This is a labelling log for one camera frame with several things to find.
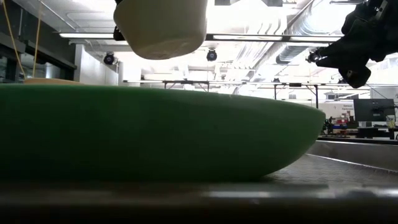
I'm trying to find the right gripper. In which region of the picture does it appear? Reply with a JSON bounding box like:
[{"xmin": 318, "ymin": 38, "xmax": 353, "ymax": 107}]
[{"xmin": 306, "ymin": 6, "xmax": 398, "ymax": 90}]

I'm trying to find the pale grey bowl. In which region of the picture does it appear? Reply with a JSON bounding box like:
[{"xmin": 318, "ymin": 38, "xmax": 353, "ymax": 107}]
[{"xmin": 113, "ymin": 0, "xmax": 208, "ymax": 60}]

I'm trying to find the green plate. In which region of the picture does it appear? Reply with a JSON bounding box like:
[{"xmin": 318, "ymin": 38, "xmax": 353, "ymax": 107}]
[{"xmin": 0, "ymin": 83, "xmax": 326, "ymax": 183}]

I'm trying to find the brown plastic tray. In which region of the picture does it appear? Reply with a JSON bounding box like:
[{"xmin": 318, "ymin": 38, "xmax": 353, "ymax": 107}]
[{"xmin": 0, "ymin": 139, "xmax": 398, "ymax": 224}]

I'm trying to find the ceiling light bar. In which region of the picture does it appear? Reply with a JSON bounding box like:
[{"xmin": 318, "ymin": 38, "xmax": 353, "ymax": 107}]
[
  {"xmin": 58, "ymin": 32, "xmax": 114, "ymax": 39},
  {"xmin": 289, "ymin": 35, "xmax": 343, "ymax": 43},
  {"xmin": 213, "ymin": 34, "xmax": 284, "ymax": 42}
]

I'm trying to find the black monitor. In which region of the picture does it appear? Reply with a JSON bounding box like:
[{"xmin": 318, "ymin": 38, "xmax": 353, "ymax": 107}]
[{"xmin": 353, "ymin": 98, "xmax": 396, "ymax": 123}]

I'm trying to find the black monitor desk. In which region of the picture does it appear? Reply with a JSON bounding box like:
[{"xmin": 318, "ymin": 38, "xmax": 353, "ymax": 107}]
[{"xmin": 356, "ymin": 126, "xmax": 398, "ymax": 141}]

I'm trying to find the black aluminium table frame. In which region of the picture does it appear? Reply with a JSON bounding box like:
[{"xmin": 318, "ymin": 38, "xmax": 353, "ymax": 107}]
[{"xmin": 317, "ymin": 135, "xmax": 398, "ymax": 146}]

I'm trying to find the yellow hanging cord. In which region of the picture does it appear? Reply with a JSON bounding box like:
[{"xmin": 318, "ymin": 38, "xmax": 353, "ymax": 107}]
[
  {"xmin": 32, "ymin": 12, "xmax": 43, "ymax": 78},
  {"xmin": 1, "ymin": 0, "xmax": 26, "ymax": 80}
]

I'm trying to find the black gantry frame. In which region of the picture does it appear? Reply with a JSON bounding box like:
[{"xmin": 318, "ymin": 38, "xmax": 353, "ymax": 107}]
[{"xmin": 163, "ymin": 79, "xmax": 320, "ymax": 109}]

